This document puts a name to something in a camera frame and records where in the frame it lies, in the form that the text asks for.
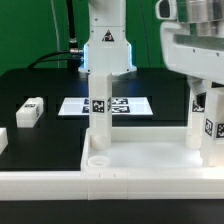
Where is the white desk top tray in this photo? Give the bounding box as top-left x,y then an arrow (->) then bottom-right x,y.
81,126 -> 224,175

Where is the thin grey cable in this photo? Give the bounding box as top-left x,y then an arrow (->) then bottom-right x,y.
50,0 -> 62,69

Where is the black thick cable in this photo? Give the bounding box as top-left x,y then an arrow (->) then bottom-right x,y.
27,0 -> 85,70

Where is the marker tag base plate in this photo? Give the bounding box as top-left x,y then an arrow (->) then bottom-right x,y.
58,97 -> 153,116

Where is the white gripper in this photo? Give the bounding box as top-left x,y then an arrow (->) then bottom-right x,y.
160,21 -> 224,108

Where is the white left side block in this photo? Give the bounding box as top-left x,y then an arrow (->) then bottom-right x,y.
0,128 -> 8,155

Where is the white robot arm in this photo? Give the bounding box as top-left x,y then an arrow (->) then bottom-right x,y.
79,0 -> 224,113

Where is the white front fence bar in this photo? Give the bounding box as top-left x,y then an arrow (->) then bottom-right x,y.
0,169 -> 224,201

